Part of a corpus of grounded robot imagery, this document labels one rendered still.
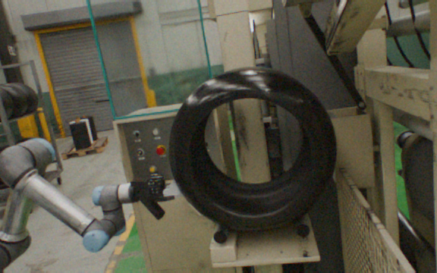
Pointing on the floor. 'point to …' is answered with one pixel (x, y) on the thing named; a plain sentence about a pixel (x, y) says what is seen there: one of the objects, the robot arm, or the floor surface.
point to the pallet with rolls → (84, 138)
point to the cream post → (243, 108)
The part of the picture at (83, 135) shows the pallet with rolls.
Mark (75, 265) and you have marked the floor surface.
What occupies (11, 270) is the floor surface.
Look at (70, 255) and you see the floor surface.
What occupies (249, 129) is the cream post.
